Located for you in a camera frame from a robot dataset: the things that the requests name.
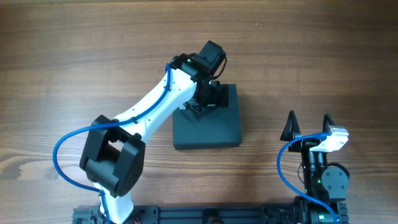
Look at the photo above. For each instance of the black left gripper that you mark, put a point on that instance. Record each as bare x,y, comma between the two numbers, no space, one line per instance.
210,97

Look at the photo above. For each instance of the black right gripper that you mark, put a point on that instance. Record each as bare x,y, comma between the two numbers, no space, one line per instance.
306,142

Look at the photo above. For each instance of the black box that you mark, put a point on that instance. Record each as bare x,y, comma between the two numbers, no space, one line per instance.
212,128

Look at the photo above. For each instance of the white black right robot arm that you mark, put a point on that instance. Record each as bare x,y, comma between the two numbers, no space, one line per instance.
325,183

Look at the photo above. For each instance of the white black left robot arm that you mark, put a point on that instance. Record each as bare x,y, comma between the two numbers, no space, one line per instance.
113,155

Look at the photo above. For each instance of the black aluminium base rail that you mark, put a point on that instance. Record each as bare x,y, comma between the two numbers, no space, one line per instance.
205,214

